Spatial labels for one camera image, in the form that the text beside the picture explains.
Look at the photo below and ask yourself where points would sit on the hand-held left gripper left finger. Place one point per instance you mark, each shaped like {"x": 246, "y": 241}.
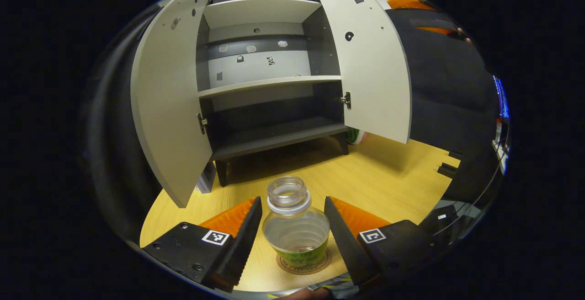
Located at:
{"x": 237, "y": 254}

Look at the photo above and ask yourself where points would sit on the grey cabinet door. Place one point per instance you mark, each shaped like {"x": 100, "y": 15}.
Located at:
{"x": 169, "y": 108}
{"x": 370, "y": 76}

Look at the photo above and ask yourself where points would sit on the green striped round object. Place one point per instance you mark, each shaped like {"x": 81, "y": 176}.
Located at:
{"x": 354, "y": 136}

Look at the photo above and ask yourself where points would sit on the clear bottle green label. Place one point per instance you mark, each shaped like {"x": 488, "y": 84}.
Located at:
{"x": 295, "y": 236}

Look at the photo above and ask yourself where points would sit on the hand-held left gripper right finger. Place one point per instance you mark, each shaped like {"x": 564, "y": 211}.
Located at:
{"x": 349, "y": 249}

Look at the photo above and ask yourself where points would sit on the round brown coaster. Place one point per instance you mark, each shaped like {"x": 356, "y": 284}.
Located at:
{"x": 301, "y": 270}

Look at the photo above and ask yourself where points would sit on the small black block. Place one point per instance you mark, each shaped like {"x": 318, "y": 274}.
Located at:
{"x": 448, "y": 169}

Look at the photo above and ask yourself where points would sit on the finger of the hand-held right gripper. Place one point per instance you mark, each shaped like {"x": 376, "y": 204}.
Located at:
{"x": 438, "y": 30}
{"x": 406, "y": 2}

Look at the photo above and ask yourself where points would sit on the white cabinet shelf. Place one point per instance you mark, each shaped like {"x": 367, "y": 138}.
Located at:
{"x": 269, "y": 83}
{"x": 260, "y": 11}

